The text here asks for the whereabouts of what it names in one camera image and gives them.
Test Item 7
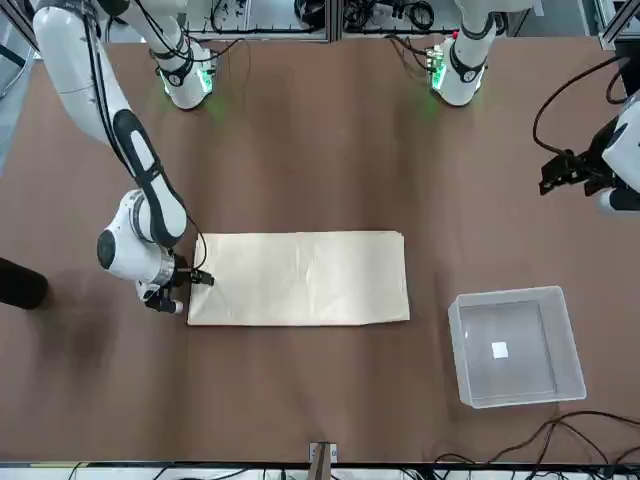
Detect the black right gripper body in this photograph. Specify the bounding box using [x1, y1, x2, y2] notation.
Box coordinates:
[172, 254, 194, 292]

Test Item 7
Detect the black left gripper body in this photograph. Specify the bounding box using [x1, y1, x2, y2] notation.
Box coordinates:
[579, 117, 621, 176]

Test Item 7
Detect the cream-colored tablecloth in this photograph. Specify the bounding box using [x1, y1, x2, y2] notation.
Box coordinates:
[186, 229, 412, 327]

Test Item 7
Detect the clear plastic box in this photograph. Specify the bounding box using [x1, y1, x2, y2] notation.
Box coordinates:
[447, 285, 587, 410]

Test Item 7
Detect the black vase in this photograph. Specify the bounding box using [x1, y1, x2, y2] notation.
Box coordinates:
[0, 257, 50, 310]

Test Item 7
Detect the small green circuit board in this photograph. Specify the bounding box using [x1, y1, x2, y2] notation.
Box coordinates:
[424, 43, 447, 74]

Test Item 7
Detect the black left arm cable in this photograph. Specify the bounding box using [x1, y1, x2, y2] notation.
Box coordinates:
[532, 52, 640, 154]

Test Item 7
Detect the aluminium frame beam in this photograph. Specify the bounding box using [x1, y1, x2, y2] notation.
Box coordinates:
[0, 0, 51, 59]
[599, 0, 640, 51]

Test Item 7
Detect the aluminium camera post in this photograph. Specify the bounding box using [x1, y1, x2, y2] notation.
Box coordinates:
[308, 441, 337, 480]

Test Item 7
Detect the black cable on table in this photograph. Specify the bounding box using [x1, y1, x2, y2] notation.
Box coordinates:
[433, 409, 640, 467]

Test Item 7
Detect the aluminium frame rail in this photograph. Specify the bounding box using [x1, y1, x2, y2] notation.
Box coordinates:
[185, 0, 454, 42]

